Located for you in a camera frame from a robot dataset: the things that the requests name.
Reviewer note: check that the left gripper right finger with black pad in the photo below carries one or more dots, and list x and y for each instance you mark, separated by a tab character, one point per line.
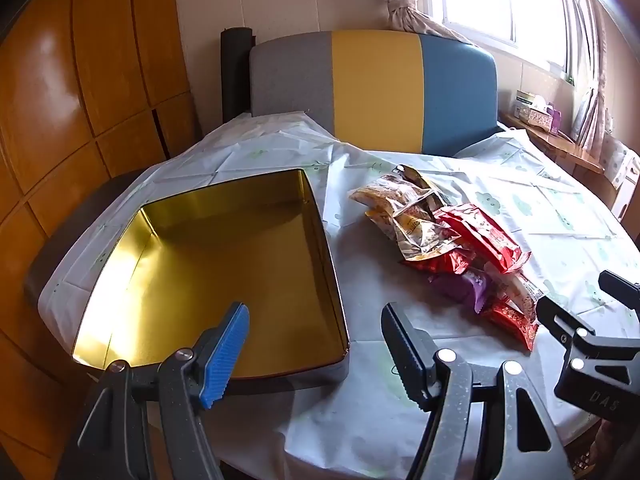
517	437

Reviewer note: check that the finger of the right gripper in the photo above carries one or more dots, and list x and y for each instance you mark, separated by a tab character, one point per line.
624	291
560	323

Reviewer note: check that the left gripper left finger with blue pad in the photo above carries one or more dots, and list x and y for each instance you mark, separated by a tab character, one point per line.
112	440

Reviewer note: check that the red small snack packet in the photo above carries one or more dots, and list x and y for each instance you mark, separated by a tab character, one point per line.
513	322

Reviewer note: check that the purple cartoon snack packet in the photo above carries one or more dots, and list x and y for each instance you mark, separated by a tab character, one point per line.
470	289

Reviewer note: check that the clear nut snack bag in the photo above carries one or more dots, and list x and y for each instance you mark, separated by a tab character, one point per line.
416	235

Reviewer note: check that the clear bread snack packet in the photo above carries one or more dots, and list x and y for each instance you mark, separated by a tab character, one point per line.
390	194

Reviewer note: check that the gold interior tin box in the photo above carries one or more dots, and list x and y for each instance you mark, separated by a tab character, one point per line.
183	260

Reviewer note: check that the white cloud-print tablecloth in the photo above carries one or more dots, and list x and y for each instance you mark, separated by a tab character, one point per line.
366	426

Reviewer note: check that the wooden side shelf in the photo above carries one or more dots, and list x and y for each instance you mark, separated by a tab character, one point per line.
556	145

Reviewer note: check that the patterned tissue box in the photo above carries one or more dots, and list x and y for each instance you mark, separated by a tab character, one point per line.
548	119

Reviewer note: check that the grey yellow blue chair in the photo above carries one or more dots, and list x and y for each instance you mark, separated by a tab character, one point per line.
380	90

